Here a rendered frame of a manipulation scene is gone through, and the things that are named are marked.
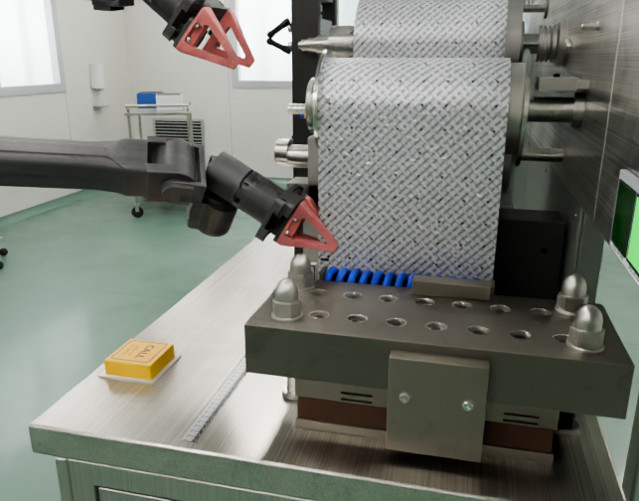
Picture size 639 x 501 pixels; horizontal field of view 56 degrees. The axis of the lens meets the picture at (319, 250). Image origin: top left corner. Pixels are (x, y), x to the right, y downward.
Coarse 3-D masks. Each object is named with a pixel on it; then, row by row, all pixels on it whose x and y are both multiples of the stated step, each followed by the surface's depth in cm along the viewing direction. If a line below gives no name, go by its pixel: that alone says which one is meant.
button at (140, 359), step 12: (120, 348) 85; (132, 348) 85; (144, 348) 85; (156, 348) 85; (168, 348) 85; (108, 360) 82; (120, 360) 82; (132, 360) 82; (144, 360) 82; (156, 360) 82; (168, 360) 85; (108, 372) 82; (120, 372) 82; (132, 372) 81; (144, 372) 81; (156, 372) 82
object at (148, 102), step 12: (144, 96) 541; (156, 96) 510; (168, 96) 513; (180, 96) 515; (132, 108) 538; (144, 108) 538; (156, 108) 538; (168, 108) 516; (180, 108) 518; (192, 108) 543; (192, 132) 589
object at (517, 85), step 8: (512, 64) 76; (520, 64) 75; (512, 72) 74; (520, 72) 74; (512, 80) 73; (520, 80) 73; (512, 88) 73; (520, 88) 73; (512, 96) 73; (520, 96) 73; (512, 104) 73; (520, 104) 73; (512, 112) 73; (520, 112) 73; (512, 120) 73; (520, 120) 73; (512, 128) 74; (520, 128) 74; (512, 136) 75; (512, 144) 76; (512, 152) 78
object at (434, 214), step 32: (320, 160) 80; (352, 160) 79; (384, 160) 78; (416, 160) 77; (448, 160) 76; (480, 160) 75; (320, 192) 81; (352, 192) 80; (384, 192) 79; (416, 192) 78; (448, 192) 77; (480, 192) 76; (352, 224) 81; (384, 224) 80; (416, 224) 79; (448, 224) 78; (480, 224) 77; (320, 256) 84; (352, 256) 83; (384, 256) 82; (416, 256) 81; (448, 256) 80; (480, 256) 79
